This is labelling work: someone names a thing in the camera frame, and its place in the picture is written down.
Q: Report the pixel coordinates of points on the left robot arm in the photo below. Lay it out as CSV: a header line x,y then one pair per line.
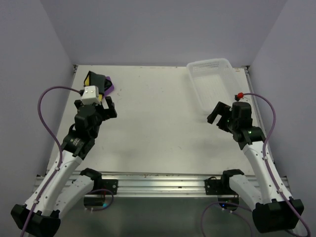
x,y
42,212

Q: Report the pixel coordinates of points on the purple grey towel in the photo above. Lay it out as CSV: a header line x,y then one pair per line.
x,y
109,87

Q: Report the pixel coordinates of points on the black base bracket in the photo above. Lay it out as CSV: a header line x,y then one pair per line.
x,y
105,185
213,186

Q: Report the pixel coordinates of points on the right black base bracket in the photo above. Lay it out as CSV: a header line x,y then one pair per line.
x,y
213,186

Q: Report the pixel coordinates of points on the white plastic basket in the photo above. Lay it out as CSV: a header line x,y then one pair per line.
x,y
214,80

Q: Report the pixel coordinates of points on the left black base bracket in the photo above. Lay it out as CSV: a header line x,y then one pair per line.
x,y
105,185

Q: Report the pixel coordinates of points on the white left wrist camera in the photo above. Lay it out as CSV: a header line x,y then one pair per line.
x,y
90,95

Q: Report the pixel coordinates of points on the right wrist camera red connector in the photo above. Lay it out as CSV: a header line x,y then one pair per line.
x,y
239,96

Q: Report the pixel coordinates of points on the aluminium mounting rail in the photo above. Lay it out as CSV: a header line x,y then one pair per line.
x,y
159,185

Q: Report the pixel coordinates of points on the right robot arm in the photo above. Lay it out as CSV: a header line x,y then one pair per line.
x,y
272,204

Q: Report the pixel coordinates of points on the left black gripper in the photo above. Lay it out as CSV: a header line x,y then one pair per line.
x,y
106,113

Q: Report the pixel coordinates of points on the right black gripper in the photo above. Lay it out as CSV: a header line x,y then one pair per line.
x,y
220,108

